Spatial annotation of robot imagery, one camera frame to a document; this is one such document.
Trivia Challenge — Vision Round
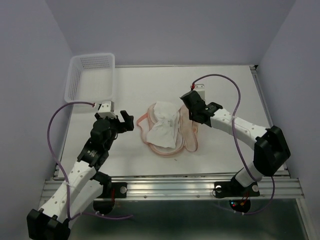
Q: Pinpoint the floral mesh laundry bag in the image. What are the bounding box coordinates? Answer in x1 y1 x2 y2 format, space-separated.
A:
136 103 199 157

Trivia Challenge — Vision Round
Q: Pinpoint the white bra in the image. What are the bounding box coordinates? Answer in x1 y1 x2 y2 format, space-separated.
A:
146 101 180 149

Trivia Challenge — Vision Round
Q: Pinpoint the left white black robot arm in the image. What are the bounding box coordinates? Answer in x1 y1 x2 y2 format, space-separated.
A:
26 110 134 240

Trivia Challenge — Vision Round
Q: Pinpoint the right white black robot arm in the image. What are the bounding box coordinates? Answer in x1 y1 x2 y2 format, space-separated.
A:
181 90 291 198

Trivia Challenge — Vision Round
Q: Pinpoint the white perforated plastic basket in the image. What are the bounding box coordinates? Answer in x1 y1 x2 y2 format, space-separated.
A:
64 53 116 103

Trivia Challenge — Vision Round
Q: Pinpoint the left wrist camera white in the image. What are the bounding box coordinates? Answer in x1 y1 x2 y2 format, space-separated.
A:
98 100 115 113

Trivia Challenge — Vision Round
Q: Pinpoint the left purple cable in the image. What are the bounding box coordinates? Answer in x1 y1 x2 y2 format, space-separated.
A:
47 101 135 221

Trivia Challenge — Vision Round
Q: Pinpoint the purple cable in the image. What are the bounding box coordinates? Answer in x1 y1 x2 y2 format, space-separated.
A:
191 74 276 216
47 101 135 221

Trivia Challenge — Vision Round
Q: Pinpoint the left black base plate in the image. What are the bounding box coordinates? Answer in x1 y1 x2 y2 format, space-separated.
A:
95 182 128 200

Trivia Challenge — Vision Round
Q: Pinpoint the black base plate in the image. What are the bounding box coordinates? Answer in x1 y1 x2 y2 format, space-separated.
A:
212 179 260 199
95 182 128 200

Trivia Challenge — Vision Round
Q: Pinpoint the aluminium mounting rail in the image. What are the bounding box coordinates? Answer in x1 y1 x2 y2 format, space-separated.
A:
112 170 305 202

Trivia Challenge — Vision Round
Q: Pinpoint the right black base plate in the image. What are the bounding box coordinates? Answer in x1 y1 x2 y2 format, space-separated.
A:
212 179 260 199

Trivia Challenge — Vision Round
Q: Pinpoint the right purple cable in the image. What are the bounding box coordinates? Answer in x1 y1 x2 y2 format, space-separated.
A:
191 74 276 216

